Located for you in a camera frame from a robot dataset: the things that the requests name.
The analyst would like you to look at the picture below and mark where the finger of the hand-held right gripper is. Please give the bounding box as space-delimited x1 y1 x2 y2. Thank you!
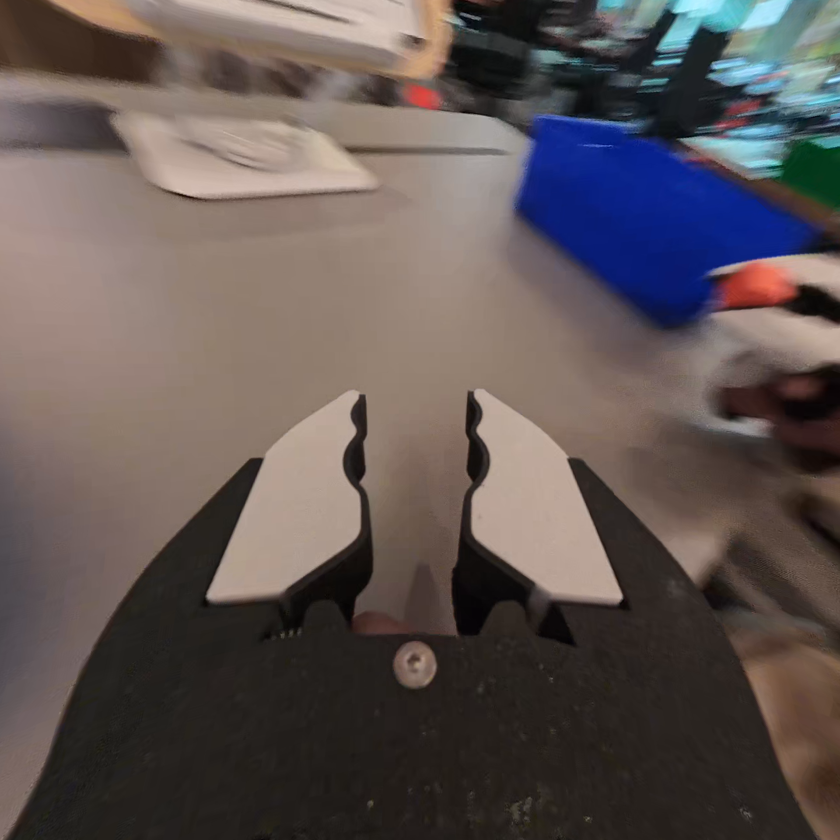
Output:
709 305 798 380
712 252 840 290

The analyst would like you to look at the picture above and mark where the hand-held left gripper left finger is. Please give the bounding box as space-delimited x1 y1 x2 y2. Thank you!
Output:
205 390 374 608

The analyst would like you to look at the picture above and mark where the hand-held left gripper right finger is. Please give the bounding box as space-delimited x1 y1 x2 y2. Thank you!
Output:
453 388 624 618

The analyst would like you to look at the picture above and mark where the red wooden cube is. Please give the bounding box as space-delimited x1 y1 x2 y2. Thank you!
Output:
717 261 798 311

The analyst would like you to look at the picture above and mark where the blue plastic bin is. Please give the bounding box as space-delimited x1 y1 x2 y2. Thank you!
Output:
514 113 826 330

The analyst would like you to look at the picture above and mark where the person's right hand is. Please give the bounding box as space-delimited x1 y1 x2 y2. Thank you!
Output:
718 374 840 470

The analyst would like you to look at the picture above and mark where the white and wooden book stand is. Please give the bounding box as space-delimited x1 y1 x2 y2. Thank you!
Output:
46 0 454 201

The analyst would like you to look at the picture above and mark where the printed instruction sheet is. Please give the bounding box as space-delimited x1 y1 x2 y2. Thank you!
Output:
125 0 427 67

